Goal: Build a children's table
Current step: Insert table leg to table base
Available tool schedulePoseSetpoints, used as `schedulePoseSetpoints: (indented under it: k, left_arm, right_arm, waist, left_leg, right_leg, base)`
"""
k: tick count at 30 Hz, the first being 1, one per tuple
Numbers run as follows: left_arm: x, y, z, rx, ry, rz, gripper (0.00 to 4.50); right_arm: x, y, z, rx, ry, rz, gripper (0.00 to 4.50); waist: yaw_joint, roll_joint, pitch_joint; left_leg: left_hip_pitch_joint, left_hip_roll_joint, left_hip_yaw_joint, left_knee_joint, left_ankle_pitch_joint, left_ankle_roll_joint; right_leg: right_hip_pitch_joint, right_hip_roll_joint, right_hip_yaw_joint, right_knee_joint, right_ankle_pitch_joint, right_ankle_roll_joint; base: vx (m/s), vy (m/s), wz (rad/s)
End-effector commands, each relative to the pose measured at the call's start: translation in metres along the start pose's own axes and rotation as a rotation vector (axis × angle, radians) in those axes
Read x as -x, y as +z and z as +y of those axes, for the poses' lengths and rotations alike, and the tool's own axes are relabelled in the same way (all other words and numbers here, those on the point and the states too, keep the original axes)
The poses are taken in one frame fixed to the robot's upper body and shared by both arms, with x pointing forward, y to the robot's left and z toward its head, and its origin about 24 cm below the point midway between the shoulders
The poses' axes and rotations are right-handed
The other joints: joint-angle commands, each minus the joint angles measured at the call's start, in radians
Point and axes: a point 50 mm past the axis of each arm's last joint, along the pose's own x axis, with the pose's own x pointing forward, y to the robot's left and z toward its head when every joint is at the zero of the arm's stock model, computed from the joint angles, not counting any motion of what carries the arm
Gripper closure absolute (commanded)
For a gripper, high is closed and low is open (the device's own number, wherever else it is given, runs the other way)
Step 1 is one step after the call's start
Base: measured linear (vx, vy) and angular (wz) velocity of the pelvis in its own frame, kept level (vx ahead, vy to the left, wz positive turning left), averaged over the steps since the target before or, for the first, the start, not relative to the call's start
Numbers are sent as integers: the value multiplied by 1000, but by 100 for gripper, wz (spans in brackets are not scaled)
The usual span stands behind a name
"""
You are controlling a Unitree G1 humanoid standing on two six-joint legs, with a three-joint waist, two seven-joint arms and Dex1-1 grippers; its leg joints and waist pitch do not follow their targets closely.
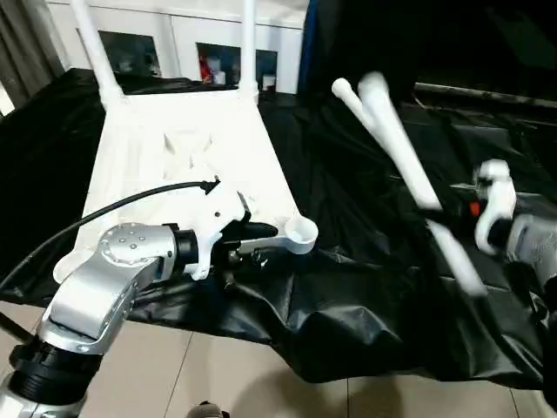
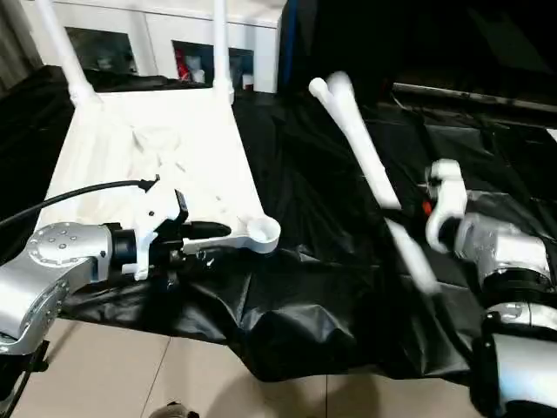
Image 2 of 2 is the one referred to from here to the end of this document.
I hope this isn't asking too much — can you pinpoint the grey curtain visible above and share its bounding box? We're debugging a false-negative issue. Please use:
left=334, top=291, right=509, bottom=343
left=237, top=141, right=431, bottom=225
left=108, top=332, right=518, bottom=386
left=0, top=0, right=40, bottom=88

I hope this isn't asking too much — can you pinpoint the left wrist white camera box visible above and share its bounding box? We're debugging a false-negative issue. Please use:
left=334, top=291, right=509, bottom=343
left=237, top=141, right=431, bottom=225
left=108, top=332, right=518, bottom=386
left=131, top=187, right=191, bottom=281

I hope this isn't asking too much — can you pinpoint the black plastic mat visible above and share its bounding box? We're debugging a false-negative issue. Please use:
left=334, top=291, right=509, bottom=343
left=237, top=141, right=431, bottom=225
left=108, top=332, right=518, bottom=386
left=0, top=65, right=557, bottom=384

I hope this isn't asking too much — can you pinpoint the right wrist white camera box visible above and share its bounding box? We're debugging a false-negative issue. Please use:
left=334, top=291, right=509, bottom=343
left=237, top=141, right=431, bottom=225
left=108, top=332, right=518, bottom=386
left=425, top=159, right=471, bottom=253

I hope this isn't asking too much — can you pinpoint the white plastic table leg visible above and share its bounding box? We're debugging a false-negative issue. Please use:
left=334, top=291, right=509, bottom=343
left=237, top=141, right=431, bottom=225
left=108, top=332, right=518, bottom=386
left=211, top=0, right=236, bottom=104
left=35, top=0, right=101, bottom=107
left=329, top=71, right=442, bottom=294
left=309, top=77, right=403, bottom=212

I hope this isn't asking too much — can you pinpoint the white glass-door cabinet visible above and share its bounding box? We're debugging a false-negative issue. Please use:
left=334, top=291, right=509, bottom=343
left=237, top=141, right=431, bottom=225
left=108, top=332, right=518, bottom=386
left=22, top=0, right=288, bottom=92

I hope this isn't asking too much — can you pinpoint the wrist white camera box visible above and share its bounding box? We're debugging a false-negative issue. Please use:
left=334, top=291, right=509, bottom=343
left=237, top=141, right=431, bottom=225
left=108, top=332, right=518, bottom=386
left=425, top=159, right=471, bottom=253
left=131, top=187, right=191, bottom=281

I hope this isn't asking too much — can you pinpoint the white plastic table top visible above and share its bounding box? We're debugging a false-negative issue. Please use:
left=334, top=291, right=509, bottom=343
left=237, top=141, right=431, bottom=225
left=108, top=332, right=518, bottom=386
left=35, top=85, right=282, bottom=255

